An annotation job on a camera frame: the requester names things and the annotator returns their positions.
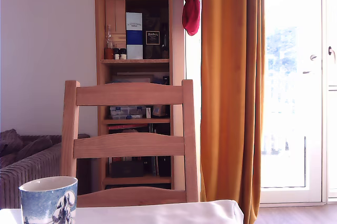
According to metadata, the blue snowy-tree coffee cup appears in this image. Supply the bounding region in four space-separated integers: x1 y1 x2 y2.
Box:
18 176 79 224

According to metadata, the brown paper bag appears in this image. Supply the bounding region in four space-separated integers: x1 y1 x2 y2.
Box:
152 105 169 117

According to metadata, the wooden ladder-back chair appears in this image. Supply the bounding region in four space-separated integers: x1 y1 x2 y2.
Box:
60 79 200 208

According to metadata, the clear plastic organiser box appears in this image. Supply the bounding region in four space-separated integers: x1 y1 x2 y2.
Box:
110 105 147 119

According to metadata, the red book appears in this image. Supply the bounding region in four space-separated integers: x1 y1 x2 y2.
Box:
107 123 150 130

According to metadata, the black labelled carton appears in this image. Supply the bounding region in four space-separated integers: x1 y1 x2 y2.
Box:
143 11 162 60

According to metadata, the dark glass bottle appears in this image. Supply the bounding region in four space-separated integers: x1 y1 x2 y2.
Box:
161 24 170 59

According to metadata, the orange curtain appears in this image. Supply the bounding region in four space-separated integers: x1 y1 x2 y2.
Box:
200 0 266 224

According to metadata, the blue and white carton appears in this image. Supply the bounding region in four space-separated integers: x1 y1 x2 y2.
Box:
125 12 144 60

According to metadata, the clear glass decanter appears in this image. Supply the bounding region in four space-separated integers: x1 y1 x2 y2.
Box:
104 25 114 60

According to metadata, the black storage box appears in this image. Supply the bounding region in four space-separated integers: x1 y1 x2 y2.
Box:
110 161 145 178

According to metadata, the red knotted cloth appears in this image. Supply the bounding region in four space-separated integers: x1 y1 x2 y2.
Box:
178 0 202 36

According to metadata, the light wooden drawer cabinet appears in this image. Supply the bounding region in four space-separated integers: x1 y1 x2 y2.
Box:
105 0 126 60

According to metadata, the white tablecloth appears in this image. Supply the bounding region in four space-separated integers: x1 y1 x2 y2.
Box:
0 199 244 224

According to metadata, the white glass balcony door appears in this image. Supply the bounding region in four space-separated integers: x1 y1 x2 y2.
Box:
260 0 328 204

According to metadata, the brown corduroy cushion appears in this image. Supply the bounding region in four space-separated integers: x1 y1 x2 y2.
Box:
14 136 55 162
0 128 24 158

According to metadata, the white window handle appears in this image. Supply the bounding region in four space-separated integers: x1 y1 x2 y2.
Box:
302 54 318 75

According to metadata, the brown corduroy sofa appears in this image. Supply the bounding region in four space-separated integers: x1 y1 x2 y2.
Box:
0 128 92 209

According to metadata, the metal door handle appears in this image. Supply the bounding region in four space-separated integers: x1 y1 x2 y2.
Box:
328 46 337 64

